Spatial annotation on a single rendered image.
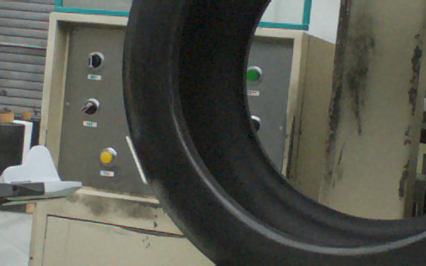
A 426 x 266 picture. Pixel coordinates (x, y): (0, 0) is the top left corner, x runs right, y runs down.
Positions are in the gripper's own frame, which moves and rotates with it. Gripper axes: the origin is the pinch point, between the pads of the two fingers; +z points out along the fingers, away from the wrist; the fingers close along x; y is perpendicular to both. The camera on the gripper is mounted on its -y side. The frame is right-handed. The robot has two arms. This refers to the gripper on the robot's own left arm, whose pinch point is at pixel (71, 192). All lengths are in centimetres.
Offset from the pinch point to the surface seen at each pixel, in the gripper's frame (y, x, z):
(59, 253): -1, 86, 14
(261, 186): 0.8, 15.6, 31.1
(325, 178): 1.5, 17.4, 42.6
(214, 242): -7.9, -4.7, 15.2
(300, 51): 30, 46, 56
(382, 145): 5, 11, 49
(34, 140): 142, 683, 115
